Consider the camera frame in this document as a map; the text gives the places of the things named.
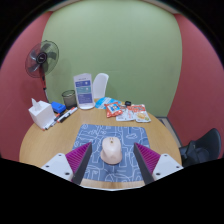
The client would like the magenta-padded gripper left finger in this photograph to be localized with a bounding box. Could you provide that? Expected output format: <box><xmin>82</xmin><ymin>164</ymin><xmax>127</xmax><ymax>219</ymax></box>
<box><xmin>40</xmin><ymin>142</ymin><xmax>93</xmax><ymax>186</ymax></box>

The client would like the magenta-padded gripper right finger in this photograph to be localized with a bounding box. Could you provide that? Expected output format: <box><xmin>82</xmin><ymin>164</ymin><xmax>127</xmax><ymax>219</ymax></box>
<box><xmin>133</xmin><ymin>142</ymin><xmax>184</xmax><ymax>185</ymax></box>

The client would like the beige computer mouse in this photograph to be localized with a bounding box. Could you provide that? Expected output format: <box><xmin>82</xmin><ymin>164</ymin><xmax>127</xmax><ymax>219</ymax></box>
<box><xmin>100</xmin><ymin>136</ymin><xmax>124</xmax><ymax>165</ymax></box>

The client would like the blue patterned mouse pad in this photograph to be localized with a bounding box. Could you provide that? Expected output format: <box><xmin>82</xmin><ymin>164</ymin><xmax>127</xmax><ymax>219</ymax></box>
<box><xmin>72</xmin><ymin>123</ymin><xmax>151</xmax><ymax>184</ymax></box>

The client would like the white marker red cap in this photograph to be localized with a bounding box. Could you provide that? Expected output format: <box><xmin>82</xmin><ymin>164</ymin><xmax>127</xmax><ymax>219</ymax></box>
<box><xmin>44</xmin><ymin>113</ymin><xmax>62</xmax><ymax>131</ymax></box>
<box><xmin>55</xmin><ymin>106</ymin><xmax>76</xmax><ymax>123</ymax></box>

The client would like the black office chair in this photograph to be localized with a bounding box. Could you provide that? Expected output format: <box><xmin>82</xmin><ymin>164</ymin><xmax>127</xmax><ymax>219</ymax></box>
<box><xmin>179</xmin><ymin>128</ymin><xmax>223</xmax><ymax>168</ymax></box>

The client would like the white marker black cap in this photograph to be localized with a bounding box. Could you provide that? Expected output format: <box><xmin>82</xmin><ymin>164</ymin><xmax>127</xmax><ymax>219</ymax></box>
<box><xmin>59</xmin><ymin>106</ymin><xmax>79</xmax><ymax>124</ymax></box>
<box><xmin>48</xmin><ymin>113</ymin><xmax>65</xmax><ymax>129</ymax></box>

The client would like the white tissue box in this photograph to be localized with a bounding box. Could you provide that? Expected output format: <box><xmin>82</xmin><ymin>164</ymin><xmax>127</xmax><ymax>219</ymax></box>
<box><xmin>28</xmin><ymin>97</ymin><xmax>56</xmax><ymax>130</ymax></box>

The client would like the orange white snack packet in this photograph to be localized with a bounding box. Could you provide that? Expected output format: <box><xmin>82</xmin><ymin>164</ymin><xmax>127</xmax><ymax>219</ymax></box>
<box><xmin>128</xmin><ymin>103</ymin><xmax>152</xmax><ymax>124</ymax></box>

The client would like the small blue box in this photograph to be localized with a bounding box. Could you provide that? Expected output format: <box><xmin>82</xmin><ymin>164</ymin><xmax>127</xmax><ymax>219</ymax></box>
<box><xmin>50</xmin><ymin>101</ymin><xmax>67</xmax><ymax>115</ymax></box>

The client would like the black mesh pen cup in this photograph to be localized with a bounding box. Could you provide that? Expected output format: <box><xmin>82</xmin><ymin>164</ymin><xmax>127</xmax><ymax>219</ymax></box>
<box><xmin>61</xmin><ymin>89</ymin><xmax>78</xmax><ymax>110</ymax></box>

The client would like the red snack packet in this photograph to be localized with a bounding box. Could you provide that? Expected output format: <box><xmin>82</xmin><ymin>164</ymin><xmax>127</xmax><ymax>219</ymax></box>
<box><xmin>104</xmin><ymin>101</ymin><xmax>125</xmax><ymax>119</ymax></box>

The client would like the light blue packet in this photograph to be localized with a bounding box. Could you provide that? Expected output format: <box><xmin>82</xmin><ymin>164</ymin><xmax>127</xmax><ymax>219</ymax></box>
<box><xmin>95</xmin><ymin>96</ymin><xmax>122</xmax><ymax>110</ymax></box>

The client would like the white blue sign stand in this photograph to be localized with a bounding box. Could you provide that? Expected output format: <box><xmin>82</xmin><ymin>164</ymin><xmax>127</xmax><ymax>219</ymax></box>
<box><xmin>73</xmin><ymin>72</ymin><xmax>96</xmax><ymax>110</ymax></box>

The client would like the white plastic chair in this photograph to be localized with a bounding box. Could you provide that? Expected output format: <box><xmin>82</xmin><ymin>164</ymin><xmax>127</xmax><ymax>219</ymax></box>
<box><xmin>92</xmin><ymin>72</ymin><xmax>110</xmax><ymax>100</ymax></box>

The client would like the black red standing fan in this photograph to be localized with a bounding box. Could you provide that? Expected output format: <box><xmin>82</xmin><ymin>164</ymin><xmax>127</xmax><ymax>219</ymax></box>
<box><xmin>25</xmin><ymin>40</ymin><xmax>60</xmax><ymax>101</ymax></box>

